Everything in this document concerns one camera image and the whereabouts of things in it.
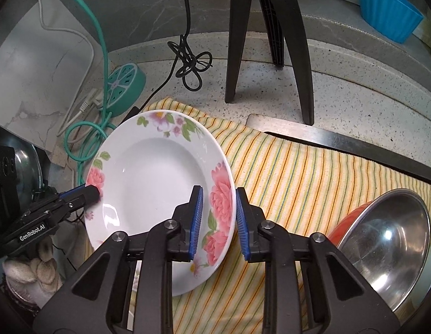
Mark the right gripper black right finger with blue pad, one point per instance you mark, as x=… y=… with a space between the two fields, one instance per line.
x=309 y=285

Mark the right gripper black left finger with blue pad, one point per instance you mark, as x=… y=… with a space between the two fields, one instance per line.
x=96 y=299

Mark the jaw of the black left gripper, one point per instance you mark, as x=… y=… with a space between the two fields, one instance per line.
x=76 y=198

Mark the white plate pink roses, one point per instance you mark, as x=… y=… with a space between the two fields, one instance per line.
x=145 y=169

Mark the white gloved left hand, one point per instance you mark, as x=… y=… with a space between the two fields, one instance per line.
x=34 y=280

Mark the glass pot lid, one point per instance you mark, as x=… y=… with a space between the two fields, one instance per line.
x=28 y=168

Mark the red steel bowl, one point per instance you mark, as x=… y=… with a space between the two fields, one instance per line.
x=387 y=240

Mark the striped yellow cloth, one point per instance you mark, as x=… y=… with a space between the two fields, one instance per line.
x=302 y=188

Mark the light blue bowl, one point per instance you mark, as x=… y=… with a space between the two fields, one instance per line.
x=420 y=291

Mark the teal round power strip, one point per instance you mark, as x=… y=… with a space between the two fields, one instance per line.
x=125 y=85

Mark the blue fluted plastic cup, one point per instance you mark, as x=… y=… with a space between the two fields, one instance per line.
x=394 y=19

